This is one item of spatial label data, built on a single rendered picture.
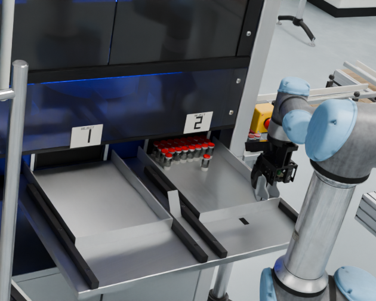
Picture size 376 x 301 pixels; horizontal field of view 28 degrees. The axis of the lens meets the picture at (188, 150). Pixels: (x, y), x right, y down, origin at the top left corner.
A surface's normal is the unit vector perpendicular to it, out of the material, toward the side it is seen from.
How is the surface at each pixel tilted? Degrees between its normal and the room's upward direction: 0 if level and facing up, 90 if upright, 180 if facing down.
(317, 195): 93
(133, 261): 0
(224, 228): 0
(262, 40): 90
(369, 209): 90
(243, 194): 0
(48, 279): 90
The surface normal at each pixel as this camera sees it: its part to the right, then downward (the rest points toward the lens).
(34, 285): 0.50, 0.50
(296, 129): 0.07, 0.50
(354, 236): 0.18, -0.86
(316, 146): -0.95, -0.24
